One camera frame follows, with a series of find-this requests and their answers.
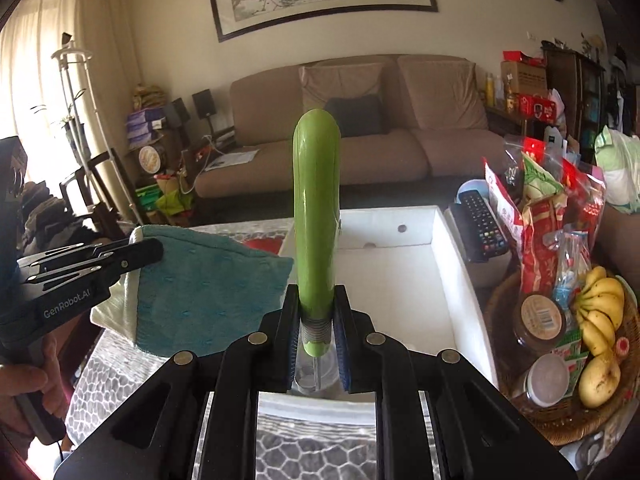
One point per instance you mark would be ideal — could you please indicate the green handled peeler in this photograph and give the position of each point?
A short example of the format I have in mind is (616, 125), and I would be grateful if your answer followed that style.
(316, 172)

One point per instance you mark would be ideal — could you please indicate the red snack bag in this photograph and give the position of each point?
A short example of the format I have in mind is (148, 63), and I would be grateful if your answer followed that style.
(550, 204)

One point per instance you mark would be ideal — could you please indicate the dark blue lumbar cushion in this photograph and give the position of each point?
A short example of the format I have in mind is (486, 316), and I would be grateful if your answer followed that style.
(361, 116)

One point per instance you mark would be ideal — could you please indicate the person's left hand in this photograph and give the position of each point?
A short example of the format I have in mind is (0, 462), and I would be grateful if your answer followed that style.
(17, 379)

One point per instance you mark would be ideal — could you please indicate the banana bunch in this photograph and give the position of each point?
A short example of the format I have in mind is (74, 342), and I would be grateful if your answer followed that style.
(599, 311)

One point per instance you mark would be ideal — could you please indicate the wicker basket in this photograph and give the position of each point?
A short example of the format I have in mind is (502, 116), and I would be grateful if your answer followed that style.
(567, 421)

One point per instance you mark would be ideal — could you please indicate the black remote control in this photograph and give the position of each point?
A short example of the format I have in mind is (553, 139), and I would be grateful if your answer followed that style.
(478, 228)

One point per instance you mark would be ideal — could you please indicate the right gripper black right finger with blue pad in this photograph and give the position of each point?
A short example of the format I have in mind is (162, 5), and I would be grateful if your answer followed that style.
(437, 416)

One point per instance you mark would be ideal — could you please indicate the teal knitted cloth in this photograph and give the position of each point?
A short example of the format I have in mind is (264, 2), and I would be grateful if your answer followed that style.
(205, 292)

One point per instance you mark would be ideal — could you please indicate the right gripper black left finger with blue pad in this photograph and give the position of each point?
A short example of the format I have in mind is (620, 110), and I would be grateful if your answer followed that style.
(195, 407)

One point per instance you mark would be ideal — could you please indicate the black speaker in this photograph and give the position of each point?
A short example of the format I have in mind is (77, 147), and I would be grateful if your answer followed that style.
(204, 104)

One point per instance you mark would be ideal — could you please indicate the white cardboard box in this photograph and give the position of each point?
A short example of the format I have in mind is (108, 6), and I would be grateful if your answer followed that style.
(403, 267)

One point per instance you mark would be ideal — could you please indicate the white coat stand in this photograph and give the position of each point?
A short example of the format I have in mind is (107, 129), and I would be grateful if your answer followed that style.
(83, 116)

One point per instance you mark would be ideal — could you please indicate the brown sofa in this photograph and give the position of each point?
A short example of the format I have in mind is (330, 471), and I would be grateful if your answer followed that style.
(403, 118)

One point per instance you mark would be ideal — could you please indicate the brown lidded jar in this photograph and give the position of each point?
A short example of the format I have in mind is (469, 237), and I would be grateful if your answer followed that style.
(538, 324)

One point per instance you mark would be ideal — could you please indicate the red raffia string ball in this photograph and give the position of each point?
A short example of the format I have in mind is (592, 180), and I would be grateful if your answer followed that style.
(270, 244)

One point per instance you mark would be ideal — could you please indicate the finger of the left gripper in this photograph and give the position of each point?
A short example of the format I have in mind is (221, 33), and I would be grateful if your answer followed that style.
(125, 259)
(66, 256)

